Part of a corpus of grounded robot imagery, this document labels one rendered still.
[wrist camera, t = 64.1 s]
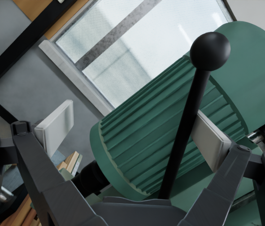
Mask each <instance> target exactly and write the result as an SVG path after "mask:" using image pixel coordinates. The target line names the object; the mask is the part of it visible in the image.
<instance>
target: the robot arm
mask: <svg viewBox="0 0 265 226"><path fill-rule="evenodd" d="M73 125H74V110H73V101H72V100H66V101H65V102H64V103H62V104H61V105H60V106H59V107H58V108H57V109H56V110H54V111H53V112H52V113H51V114H50V115H49V116H48V117H46V118H45V119H41V120H38V121H37V122H36V123H34V124H33V125H32V126H31V122H30V121H17V122H13V123H12V124H10V128H11V133H12V138H3V139H1V138H0V191H1V187H2V182H3V177H4V171H5V167H6V165H10V164H17V167H18V169H19V172H20V174H21V177H22V179H23V182H24V184H25V186H26V189H27V191H28V194H29V196H30V199H31V201H32V203H33V206H34V208H35V210H36V213H37V215H38V218H39V220H40V223H41V225H42V226H224V224H225V222H226V219H227V217H228V214H229V212H230V209H231V206H232V204H233V201H234V199H235V196H236V193H237V191H238V188H239V186H240V183H241V181H242V178H243V177H245V178H249V179H252V182H253V186H254V191H255V195H256V201H257V205H258V210H259V214H260V218H261V224H262V226H265V151H263V154H262V156H261V155H257V154H253V153H252V150H251V149H249V148H248V147H246V146H243V145H239V144H237V143H236V142H235V141H234V140H232V138H231V137H229V136H228V135H227V134H226V133H224V132H222V131H220V130H219V129H218V128H217V127H216V126H215V125H214V124H213V123H212V122H211V121H210V120H209V119H208V118H207V117H206V116H205V115H204V114H203V113H202V112H201V111H200V110H198V113H197V116H196V119H195V122H194V125H193V128H192V131H191V134H190V136H191V138H192V139H193V141H194V143H195V144H196V146H197V147H198V149H199V151H200V152H201V154H202V155H203V157H204V159H205V160H206V162H207V163H208V165H209V167H210V168H211V170H212V171H213V173H216V174H215V175H214V177H213V179H212V180H211V182H210V183H209V185H208V186H207V188H205V187H204V188H203V190H202V191H201V193H200V194H199V196H198V197H197V199H196V200H195V202H194V204H193V205H192V207H191V208H190V210H189V211H188V213H187V212H185V211H184V210H182V209H180V208H178V207H175V206H172V204H171V201H170V200H164V199H151V200H143V201H133V200H129V199H126V198H122V197H115V196H103V201H102V202H98V203H94V204H92V205H89V204H88V203H87V201H86V200H85V199H84V197H83V196H82V194H81V193H80V191H79V190H78V189H77V187H76V186H75V185H74V183H73V182H72V181H71V180H67V181H66V180H65V179H64V177H63V176H62V175H61V173H60V171H59V170H58V169H57V167H56V166H55V164H54V163H53V161H52V160H51V159H50V158H51V157H52V156H53V154H54V152H55V151H56V150H57V148H58V147H59V146H60V144H61V142H62V141H63V140H64V138H65V137H66V136H67V134H68V132H69V131H70V130H71V128H72V127H73Z"/></svg>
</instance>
